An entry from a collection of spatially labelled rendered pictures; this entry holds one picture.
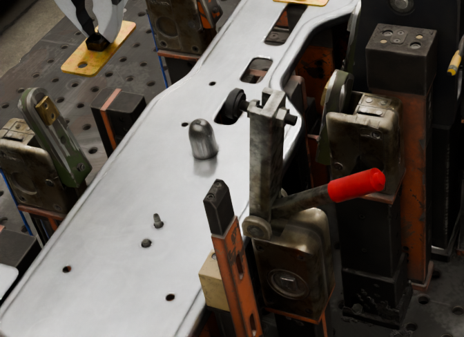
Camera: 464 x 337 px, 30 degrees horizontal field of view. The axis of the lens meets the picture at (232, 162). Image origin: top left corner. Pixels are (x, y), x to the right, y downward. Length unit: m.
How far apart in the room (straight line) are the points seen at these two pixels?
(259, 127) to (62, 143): 0.36
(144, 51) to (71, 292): 0.91
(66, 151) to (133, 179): 0.09
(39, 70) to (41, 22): 1.52
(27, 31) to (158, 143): 2.25
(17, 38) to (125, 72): 1.58
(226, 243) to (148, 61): 1.03
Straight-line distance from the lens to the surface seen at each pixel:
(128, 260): 0.96
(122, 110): 1.17
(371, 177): 0.79
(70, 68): 0.81
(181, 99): 1.15
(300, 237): 0.87
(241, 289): 0.81
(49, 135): 1.05
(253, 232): 0.88
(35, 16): 3.38
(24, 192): 1.15
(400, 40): 0.99
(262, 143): 0.79
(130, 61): 1.77
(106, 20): 0.80
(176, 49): 1.34
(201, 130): 1.03
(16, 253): 1.05
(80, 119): 1.66
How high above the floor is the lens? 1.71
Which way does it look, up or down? 43 degrees down
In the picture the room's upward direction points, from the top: 12 degrees counter-clockwise
